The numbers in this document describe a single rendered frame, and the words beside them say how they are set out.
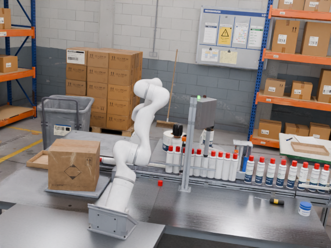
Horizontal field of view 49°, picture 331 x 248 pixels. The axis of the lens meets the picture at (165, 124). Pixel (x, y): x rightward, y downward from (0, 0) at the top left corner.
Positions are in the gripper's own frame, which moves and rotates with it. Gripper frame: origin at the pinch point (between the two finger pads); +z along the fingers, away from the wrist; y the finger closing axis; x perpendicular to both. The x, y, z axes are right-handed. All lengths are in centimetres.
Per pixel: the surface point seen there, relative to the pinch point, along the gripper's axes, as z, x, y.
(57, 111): 68, 165, -113
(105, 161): 16.6, -2.6, -14.8
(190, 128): -40, -16, 30
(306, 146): -37, 130, 157
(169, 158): -8.6, -3.0, 26.9
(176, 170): -2.7, -2.5, 35.8
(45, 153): 42, 13, -63
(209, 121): -48, -10, 40
